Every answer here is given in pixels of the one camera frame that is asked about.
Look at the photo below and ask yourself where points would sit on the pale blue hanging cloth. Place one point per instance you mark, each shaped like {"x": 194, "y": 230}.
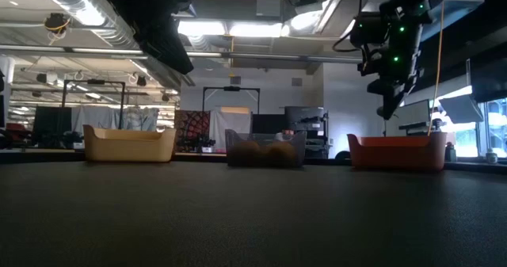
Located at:
{"x": 99, "y": 116}

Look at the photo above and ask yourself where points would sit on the dark bottle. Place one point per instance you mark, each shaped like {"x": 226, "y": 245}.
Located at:
{"x": 450, "y": 153}

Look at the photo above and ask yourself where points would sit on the white hanging cloth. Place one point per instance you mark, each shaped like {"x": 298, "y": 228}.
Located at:
{"x": 229, "y": 124}

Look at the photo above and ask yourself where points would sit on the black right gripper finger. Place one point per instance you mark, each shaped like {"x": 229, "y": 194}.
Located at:
{"x": 396, "y": 100}
{"x": 384, "y": 88}

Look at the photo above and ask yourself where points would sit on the small black monitor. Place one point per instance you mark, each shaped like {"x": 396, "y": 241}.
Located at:
{"x": 269, "y": 123}

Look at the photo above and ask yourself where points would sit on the grey plastic basket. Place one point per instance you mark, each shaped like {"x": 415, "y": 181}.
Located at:
{"x": 231, "y": 138}

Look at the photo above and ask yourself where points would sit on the grey wall vent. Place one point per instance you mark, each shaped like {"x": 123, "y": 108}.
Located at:
{"x": 297, "y": 81}
{"x": 235, "y": 80}

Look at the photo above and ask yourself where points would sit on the grey ceiling pipe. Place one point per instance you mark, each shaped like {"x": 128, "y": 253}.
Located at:
{"x": 39, "y": 49}

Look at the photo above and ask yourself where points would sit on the ceiling light panel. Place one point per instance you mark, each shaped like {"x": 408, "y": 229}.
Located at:
{"x": 255, "y": 30}
{"x": 202, "y": 27}

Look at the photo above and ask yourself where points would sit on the large black monitor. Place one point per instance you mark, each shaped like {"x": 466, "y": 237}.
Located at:
{"x": 51, "y": 124}

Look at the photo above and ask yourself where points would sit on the orange plastic basket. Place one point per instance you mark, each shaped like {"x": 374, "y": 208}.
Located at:
{"x": 396, "y": 154}

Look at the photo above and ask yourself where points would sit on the white screen panel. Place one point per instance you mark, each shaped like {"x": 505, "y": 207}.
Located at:
{"x": 408, "y": 120}

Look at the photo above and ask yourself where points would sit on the red storage bin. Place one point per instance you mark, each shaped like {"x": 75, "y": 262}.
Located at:
{"x": 16, "y": 131}

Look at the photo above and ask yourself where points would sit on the patterned dark red tapestry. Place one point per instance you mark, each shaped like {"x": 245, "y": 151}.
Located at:
{"x": 192, "y": 130}

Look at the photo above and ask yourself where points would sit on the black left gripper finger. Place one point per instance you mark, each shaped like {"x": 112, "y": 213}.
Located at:
{"x": 164, "y": 51}
{"x": 178, "y": 49}

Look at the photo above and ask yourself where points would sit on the black equipment rack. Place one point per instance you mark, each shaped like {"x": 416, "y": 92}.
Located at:
{"x": 305, "y": 118}

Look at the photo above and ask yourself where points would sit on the yellow plastic basket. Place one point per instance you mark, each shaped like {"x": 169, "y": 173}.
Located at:
{"x": 126, "y": 148}

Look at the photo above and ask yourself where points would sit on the narrow black stand frame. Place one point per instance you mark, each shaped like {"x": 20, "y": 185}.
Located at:
{"x": 231, "y": 88}

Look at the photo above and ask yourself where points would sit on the wide black stand frame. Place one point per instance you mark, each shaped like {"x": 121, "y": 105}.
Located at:
{"x": 95, "y": 82}

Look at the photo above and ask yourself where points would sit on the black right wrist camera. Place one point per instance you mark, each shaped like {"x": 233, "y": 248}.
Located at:
{"x": 368, "y": 33}

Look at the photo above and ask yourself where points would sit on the grey ceiling box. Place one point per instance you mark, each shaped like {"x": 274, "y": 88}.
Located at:
{"x": 268, "y": 5}

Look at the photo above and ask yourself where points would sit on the small jar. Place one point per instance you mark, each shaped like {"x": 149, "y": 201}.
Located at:
{"x": 492, "y": 156}

